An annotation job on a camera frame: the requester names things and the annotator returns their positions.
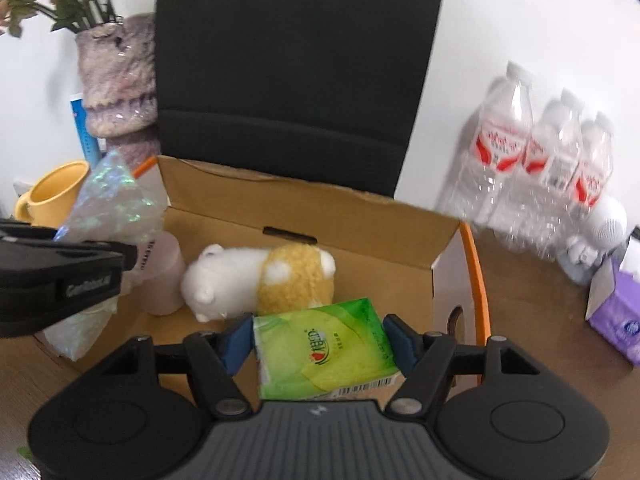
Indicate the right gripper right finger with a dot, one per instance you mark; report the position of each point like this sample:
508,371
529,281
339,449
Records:
424,360

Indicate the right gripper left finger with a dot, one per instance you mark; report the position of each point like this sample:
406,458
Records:
214,359

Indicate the white and yellow plush toy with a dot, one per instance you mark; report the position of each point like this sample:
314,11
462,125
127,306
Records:
225,283

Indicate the iridescent plastic wrap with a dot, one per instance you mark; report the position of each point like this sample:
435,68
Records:
112,206

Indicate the green tissue pack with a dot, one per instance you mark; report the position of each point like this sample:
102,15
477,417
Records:
323,352

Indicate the yellow ceramic mug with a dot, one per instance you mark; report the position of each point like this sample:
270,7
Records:
50,201

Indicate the pink cylindrical container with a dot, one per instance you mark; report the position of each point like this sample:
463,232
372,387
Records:
161,268

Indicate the orange cardboard box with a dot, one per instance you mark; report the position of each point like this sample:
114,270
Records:
412,262

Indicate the blue and white box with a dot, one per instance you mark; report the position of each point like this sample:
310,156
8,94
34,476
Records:
89,144

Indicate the left clear water bottle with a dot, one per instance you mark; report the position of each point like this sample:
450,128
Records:
501,131

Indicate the clear water bottle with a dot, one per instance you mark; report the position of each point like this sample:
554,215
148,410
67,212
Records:
501,131
589,180
529,211

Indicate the small white robot figure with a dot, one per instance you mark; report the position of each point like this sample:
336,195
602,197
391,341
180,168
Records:
581,254

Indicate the middle clear water bottle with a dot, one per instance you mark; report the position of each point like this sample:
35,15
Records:
529,211

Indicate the purple tissue pack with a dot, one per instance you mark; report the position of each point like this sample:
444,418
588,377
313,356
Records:
613,302

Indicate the purple ceramic vase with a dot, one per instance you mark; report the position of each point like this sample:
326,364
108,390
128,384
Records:
116,68

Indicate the right clear water bottle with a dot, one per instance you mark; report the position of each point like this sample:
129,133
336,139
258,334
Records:
589,180

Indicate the black paper bag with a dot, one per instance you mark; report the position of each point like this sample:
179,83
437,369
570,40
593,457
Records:
317,90

